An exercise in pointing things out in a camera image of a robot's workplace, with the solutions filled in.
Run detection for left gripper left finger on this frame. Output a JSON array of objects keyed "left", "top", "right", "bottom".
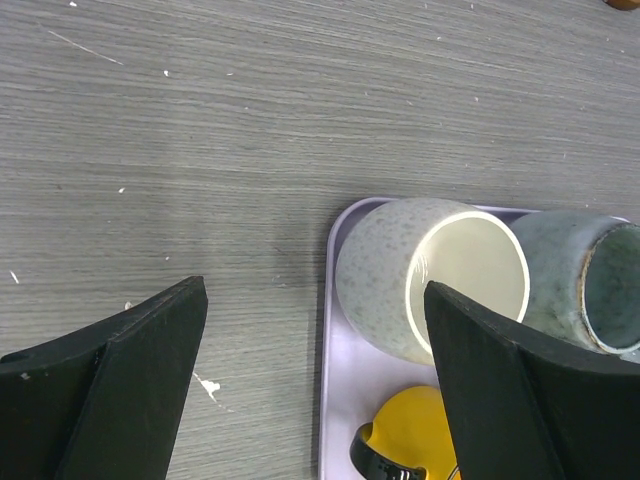
[{"left": 1, "top": 276, "right": 208, "bottom": 479}]

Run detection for yellow glass mug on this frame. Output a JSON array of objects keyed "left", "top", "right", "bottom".
[{"left": 349, "top": 386, "right": 461, "bottom": 480}]

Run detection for white ceramic mug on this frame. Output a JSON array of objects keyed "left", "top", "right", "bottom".
[{"left": 335, "top": 198, "right": 530, "bottom": 365}]

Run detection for light cork coaster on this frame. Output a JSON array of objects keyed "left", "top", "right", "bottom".
[{"left": 605, "top": 0, "right": 640, "bottom": 11}]

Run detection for grey-green ceramic mug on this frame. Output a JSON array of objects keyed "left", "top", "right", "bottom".
[{"left": 511, "top": 210, "right": 639, "bottom": 355}]

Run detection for lavender plastic tray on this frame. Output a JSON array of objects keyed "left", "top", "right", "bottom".
[{"left": 317, "top": 196, "right": 640, "bottom": 480}]

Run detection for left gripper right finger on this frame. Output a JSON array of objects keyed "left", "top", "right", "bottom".
[{"left": 424, "top": 282, "right": 639, "bottom": 479}]

